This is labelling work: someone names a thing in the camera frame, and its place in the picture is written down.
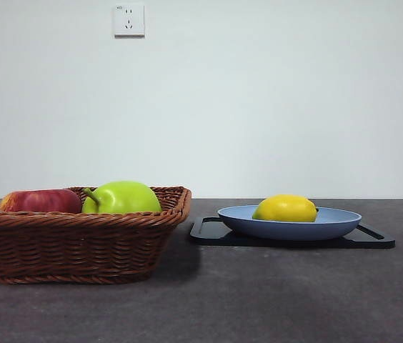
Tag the yellow lemon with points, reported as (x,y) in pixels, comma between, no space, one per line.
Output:
(283,209)

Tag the light blue round plate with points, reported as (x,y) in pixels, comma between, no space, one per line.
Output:
(287,228)

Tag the brown wicker basket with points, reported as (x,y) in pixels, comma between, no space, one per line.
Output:
(73,243)

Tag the green apple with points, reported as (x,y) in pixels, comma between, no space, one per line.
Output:
(123,198)

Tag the dark green rectangular tray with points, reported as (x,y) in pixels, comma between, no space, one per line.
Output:
(294,243)

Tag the red apple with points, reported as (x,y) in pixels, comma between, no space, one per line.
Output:
(40,202)

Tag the white wall socket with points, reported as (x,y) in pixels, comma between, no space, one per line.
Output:
(129,20)

